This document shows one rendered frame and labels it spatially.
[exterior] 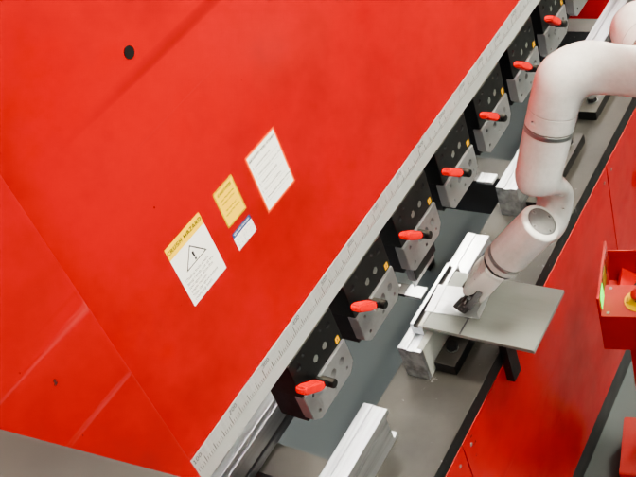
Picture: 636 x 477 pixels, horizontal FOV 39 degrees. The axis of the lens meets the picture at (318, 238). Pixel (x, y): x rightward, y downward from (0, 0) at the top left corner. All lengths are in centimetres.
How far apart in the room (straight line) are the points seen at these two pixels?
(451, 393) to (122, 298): 100
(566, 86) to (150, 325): 82
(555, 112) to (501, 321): 55
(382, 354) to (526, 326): 147
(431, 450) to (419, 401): 13
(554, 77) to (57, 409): 104
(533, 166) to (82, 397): 103
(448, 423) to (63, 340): 123
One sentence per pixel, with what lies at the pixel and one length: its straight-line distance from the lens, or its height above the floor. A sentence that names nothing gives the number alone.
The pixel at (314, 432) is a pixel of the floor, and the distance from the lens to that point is 327.
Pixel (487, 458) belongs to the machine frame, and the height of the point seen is 68.
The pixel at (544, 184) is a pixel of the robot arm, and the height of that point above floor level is 137.
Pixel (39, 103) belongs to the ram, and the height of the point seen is 201.
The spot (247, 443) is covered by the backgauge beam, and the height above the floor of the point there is 98.
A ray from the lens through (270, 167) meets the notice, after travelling 147.
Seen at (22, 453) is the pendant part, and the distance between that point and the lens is 79.
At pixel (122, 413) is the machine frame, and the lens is 101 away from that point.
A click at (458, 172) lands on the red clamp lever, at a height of 129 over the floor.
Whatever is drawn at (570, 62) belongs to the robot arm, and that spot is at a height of 159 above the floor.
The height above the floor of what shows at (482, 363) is 88.
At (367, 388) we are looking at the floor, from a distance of 332.
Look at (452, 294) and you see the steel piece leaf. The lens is 210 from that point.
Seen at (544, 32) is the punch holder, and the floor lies 125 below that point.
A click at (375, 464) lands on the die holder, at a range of 197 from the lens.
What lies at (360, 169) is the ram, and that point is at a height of 149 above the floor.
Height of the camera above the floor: 246
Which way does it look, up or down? 38 degrees down
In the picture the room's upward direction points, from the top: 22 degrees counter-clockwise
